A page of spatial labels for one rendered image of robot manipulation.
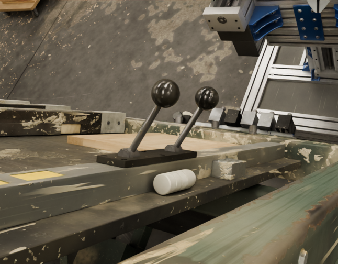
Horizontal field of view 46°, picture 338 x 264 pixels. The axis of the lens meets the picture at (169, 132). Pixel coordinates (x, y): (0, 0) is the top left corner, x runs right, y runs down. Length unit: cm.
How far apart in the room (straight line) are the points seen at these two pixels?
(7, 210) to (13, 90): 331
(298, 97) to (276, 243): 185
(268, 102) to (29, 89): 214
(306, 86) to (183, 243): 192
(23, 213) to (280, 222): 24
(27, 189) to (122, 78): 259
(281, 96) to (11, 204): 183
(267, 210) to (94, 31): 325
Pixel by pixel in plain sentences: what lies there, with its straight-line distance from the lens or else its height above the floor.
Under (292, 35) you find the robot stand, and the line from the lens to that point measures 163.
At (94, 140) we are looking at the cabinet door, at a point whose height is 124.
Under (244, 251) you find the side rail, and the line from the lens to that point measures 24.
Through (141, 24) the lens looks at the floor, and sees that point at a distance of 326.
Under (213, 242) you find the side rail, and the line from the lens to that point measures 25.
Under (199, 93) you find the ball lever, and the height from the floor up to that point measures 146.
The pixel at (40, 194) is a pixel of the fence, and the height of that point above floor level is 164.
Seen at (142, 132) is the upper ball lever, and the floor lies 152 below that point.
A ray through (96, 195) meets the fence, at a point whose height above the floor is 156.
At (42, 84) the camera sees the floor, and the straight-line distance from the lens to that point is 348.
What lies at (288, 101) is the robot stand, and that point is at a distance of 209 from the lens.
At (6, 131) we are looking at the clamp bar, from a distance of 110.
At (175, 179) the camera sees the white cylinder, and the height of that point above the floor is 146.
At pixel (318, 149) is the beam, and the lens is 116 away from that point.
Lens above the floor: 192
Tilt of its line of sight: 50 degrees down
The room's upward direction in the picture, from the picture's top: 40 degrees counter-clockwise
